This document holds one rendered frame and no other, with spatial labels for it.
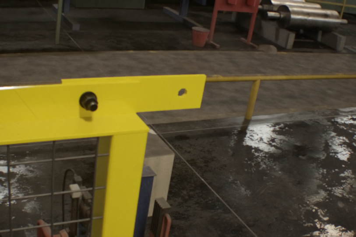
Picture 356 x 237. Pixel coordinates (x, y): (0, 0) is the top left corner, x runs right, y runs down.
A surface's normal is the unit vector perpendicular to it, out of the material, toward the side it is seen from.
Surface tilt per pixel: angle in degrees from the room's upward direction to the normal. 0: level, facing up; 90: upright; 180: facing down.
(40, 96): 90
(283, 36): 90
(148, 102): 90
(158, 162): 90
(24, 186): 0
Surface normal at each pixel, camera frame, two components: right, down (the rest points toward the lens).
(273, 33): -0.87, 0.07
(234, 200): 0.16, -0.89
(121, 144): 0.46, 0.44
